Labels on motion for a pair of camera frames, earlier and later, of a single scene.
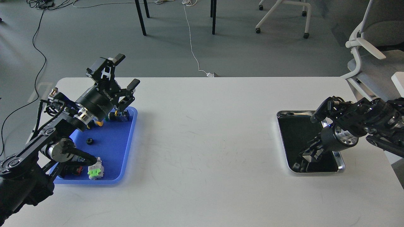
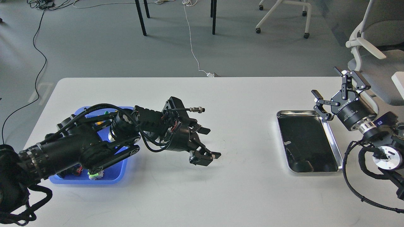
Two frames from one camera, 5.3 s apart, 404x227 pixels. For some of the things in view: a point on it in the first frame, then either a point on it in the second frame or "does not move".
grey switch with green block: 96,171 does not move
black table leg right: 213,14 does not move
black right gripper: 333,139 to 352,111
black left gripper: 99,101 to 185,138
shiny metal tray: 297,130 does not move
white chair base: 306,34 does not move
